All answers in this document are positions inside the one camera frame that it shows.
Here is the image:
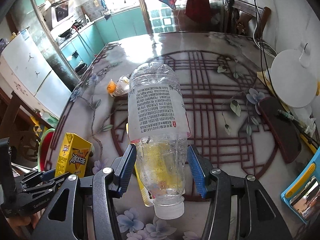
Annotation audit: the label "yellow juice carton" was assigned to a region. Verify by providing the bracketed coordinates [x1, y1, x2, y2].
[55, 133, 92, 178]

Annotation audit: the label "yellow white medicine box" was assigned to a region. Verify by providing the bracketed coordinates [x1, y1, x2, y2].
[125, 122, 155, 208]

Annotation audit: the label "clear plastic bottle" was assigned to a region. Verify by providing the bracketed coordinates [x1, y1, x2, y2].
[128, 62, 190, 220]

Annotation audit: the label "orange snack wrapper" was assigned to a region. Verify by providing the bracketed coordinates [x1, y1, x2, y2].
[107, 76, 130, 97]

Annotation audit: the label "green red trash bin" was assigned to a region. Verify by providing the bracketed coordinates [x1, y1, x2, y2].
[37, 128, 55, 171]

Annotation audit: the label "black kitchen trash bin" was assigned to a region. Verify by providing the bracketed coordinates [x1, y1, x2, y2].
[74, 63, 88, 76]

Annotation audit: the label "teal kitchen cabinets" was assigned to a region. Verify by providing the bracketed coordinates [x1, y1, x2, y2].
[59, 7, 147, 69]

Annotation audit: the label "person's left hand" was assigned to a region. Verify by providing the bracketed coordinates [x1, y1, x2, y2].
[7, 213, 39, 239]

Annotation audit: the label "dark wooden chair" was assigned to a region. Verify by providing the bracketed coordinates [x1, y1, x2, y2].
[1, 90, 53, 170]

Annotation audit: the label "dark red phone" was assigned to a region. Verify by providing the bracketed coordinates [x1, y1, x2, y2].
[258, 97, 302, 164]

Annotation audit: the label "floral tablecloth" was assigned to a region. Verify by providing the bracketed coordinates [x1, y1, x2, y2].
[44, 32, 315, 239]

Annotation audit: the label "white refrigerator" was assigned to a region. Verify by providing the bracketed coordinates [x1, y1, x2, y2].
[1, 29, 71, 118]

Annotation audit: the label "black wok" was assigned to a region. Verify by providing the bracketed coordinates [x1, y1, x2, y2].
[59, 28, 73, 38]

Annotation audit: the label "red mop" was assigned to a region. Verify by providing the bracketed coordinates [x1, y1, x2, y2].
[72, 26, 96, 57]

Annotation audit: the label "wooden chair by wall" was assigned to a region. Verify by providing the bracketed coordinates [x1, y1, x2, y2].
[223, 0, 271, 39]

